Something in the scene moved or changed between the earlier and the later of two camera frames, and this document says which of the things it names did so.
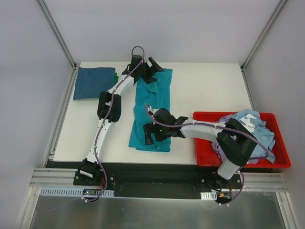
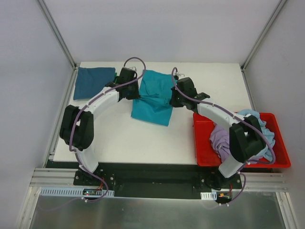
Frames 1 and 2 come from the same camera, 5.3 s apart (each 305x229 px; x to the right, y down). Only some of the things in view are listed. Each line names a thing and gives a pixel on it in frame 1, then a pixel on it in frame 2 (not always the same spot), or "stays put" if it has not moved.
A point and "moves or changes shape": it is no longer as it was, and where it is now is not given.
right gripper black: (152, 130) → (174, 99)
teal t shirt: (156, 93) moves or changes shape
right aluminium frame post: (259, 37) stays put
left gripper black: (147, 70) → (133, 93)
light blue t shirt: (265, 136) stays put
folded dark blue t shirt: (90, 81) stays put
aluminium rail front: (45, 177) stays put
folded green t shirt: (116, 78) stays put
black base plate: (149, 179) stays put
